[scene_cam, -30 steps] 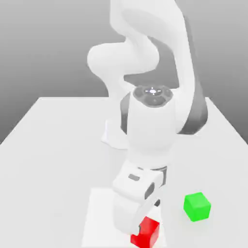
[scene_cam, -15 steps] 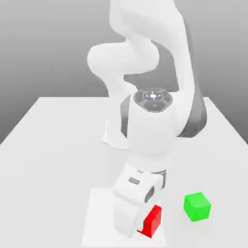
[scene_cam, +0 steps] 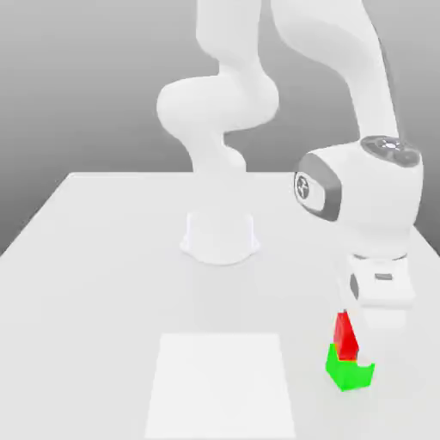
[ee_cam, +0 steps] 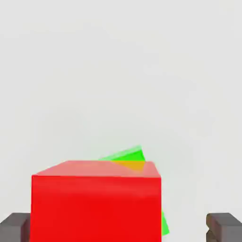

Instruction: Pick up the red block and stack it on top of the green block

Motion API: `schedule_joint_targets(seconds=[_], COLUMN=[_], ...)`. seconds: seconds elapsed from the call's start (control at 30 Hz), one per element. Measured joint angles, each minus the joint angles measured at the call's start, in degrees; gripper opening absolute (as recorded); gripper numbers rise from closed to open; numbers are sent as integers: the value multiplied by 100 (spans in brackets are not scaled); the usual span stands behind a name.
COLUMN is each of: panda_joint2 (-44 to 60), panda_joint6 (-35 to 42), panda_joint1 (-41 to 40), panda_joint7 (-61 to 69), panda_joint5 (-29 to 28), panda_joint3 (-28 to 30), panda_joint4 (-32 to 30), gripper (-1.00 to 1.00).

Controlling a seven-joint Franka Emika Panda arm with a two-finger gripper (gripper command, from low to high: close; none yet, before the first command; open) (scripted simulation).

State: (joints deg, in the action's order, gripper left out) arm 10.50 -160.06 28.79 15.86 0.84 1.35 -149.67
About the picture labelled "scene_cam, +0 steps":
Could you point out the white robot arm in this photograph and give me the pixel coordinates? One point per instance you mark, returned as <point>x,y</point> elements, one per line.
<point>374,192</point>

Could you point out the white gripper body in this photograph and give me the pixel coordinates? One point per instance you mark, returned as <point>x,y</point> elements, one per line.
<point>385,314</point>

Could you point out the small red cube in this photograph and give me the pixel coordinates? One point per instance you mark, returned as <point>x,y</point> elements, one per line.
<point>344,338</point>

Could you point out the small green cube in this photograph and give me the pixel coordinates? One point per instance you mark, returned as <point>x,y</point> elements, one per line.
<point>347,376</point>

